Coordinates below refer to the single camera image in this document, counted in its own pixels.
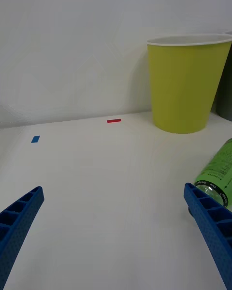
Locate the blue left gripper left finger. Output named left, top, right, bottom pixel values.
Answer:
left=0, top=186, right=45, bottom=290

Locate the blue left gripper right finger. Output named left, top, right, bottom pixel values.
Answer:
left=183, top=182, right=232, bottom=290

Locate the green plastic bottle black cap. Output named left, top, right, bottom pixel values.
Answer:
left=188, top=137, right=232, bottom=217

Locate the grey plastic waste bin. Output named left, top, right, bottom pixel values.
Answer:
left=210, top=30, right=232, bottom=121

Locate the yellow-green plastic waste bin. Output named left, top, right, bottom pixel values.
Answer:
left=146, top=34, right=232, bottom=134

